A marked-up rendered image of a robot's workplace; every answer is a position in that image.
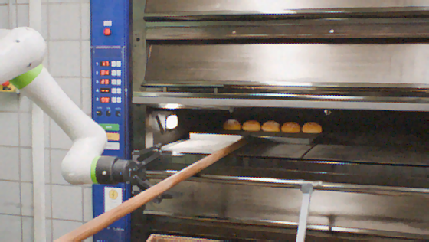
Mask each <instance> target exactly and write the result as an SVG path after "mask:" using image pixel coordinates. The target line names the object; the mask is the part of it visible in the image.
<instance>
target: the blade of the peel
mask: <svg viewBox="0 0 429 242"><path fill-rule="evenodd" d="M242 135H252V142H271V143H289V144H307V145H309V144H310V143H311V142H312V141H313V140H314V139H315V138H316V137H317V136H318V135H316V134H296V133H275V132H235V131H214V130H210V131H206V132H196V133H190V139H199V140H218V141H236V140H238V139H239V138H240V137H241V136H242Z"/></svg>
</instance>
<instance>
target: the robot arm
mask: <svg viewBox="0 0 429 242"><path fill-rule="evenodd" d="M45 54H46V45H45V42H44V39H43V37H42V36H41V34H40V33H39V32H37V31H36V30H34V29H33V28H28V27H18V28H14V29H12V30H8V29H0V85H1V84H3V83H5V82H7V81H8V82H9V83H10V84H11V85H12V86H13V87H15V88H16V89H17V90H18V91H20V92H21V93H22V94H24V95H25V96H26V97H27V98H28V99H30V100H32V101H33V102H34V103H35V104H36V105H38V106H39V107H40V108H41V109H42V110H43V111H44V112H46V114H48V116H49V117H50V118H51V119H52V120H53V121H54V122H55V123H56V124H57V125H58V126H59V127H60V128H61V129H62V130H63V131H64V133H65V134H66V135H67V136H68V137H70V139H71V140H72V141H73V145H72V146H71V148H70V150H69V152H68V153H67V154H66V156H65V157H64V159H63V161H62V163H61V175H62V177H63V178H64V180H65V181H66V182H69V183H71V184H72V185H85V184H102V185H117V184H118V183H127V184H131V185H132V186H133V190H132V191H131V194H132V195H139V194H140V193H143V192H144V191H142V190H139V188H137V186H136V185H137V184H139V183H140V184H141V185H144V186H145V188H146V189H150V188H152V187H153V185H152V184H151V183H150V182H149V181H148V180H147V179H146V167H145V165H147V164H148V163H150V162H151V161H152V160H154V159H155V158H157V157H158V156H161V157H169V158H184V157H185V155H183V154H173V150H171V149H163V148H162V144H161V143H159V144H157V145H154V146H151V147H149V148H146V149H141V150H134V152H131V155H132V156H133V160H120V159H119V158H118V157H110V156H101V154H102V152H103V149H104V148H105V146H106V144H107V134H106V132H104V130H103V129H102V128H101V127H100V126H98V125H97V124H96V123H95V122H94V121H93V120H92V119H91V118H89V117H88V116H87V114H86V113H85V112H84V111H83V110H82V109H81V108H80V107H79V106H78V105H77V104H76V103H75V102H74V101H73V100H72V99H71V98H70V97H69V96H68V95H67V94H66V93H65V92H64V91H63V90H62V89H61V88H60V87H59V85H58V84H57V83H56V82H55V80H54V78H53V77H52V76H51V75H50V73H49V72H48V71H47V69H46V68H45V67H44V65H43V64H42V61H43V60H44V57H45ZM153 149H158V152H157V153H155V154H154V155H152V156H150V157H149V158H147V159H146V160H145V161H143V162H139V161H138V160H137V159H136V158H138V157H139V155H142V154H145V153H147V152H151V150H153ZM183 196H185V193H180V192H169V191H166V192H164V193H163V194H161V195H160V196H158V197H157V198H154V199H152V200H151V201H152V202H154V203H156V204H159V203H161V202H162V199H172V197H183Z"/></svg>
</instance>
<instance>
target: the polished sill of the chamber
mask: <svg viewBox="0 0 429 242"><path fill-rule="evenodd" d="M157 152H158V150H151V152H147V153H146V159H147V158H149V157H150V156H152V155H154V154H155V153H157ZM173 154H183V155H185V157H184V158H169V157H161V156H158V157H157V158H155V159H154V160H152V161H151V162H158V163H171V164H185V165H194V164H195V163H196V162H199V161H201V160H202V159H204V158H206V157H208V156H210V155H211V154H204V153H190V152H173ZM210 166H223V167H236V168H262V169H274V170H287V171H301V172H325V173H339V174H352V175H377V176H391V177H403V178H428V179H429V165H408V164H394V163H378V162H350V161H336V160H321V159H293V158H277V157H263V156H248V155H226V156H225V157H223V158H221V159H219V160H217V161H216V162H214V163H213V164H210Z"/></svg>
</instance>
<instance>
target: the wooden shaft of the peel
mask: <svg viewBox="0 0 429 242"><path fill-rule="evenodd" d="M246 141H247V140H246V138H244V137H242V138H240V139H238V140H236V141H235V142H233V143H231V144H229V145H227V146H225V147H224V148H222V149H220V150H218V151H217V152H216V153H214V154H211V155H210V156H208V157H206V158H204V159H202V160H201V161H199V162H196V163H195V164H194V165H191V166H189V167H187V168H186V169H184V170H182V171H180V172H179V173H176V174H174V175H172V176H171V177H169V178H167V179H165V180H163V181H161V182H160V183H158V184H156V185H154V186H153V187H152V188H150V189H148V190H147V191H144V192H143V193H140V194H139V195H137V196H135V197H133V198H131V199H129V200H128V201H125V202H123V203H122V204H120V205H118V206H116V207H115V208H113V209H111V210H109V211H108V212H106V213H103V214H101V215H100V216H98V217H95V218H94V219H92V220H91V221H88V222H87V223H85V224H83V226H81V227H79V228H77V229H76V230H74V231H71V232H70V233H68V234H65V235H64V236H62V237H60V238H58V239H56V240H54V241H52V242H82V241H84V240H86V239H87V238H89V237H91V236H93V235H94V234H96V233H97V232H99V231H101V230H102V229H105V228H106V227H109V226H110V225H111V224H112V223H113V222H115V221H117V220H119V219H120V218H122V217H124V216H125V215H127V214H128V213H130V212H132V211H134V210H136V209H137V208H139V207H140V206H143V205H144V204H146V203H148V202H149V201H151V200H152V199H154V198H156V197H158V196H160V195H161V194H163V193H164V192H166V191H168V190H169V189H171V188H173V186H175V185H177V184H178V183H180V182H182V181H184V180H186V179H187V178H189V177H190V176H192V175H194V174H195V173H197V172H199V171H201V170H202V169H203V168H205V167H207V166H209V165H210V164H213V163H214V162H216V161H217V160H219V159H221V158H223V157H225V156H226V155H228V154H229V153H231V152H232V151H233V150H235V149H236V148H238V147H240V146H242V145H243V144H244V143H246Z"/></svg>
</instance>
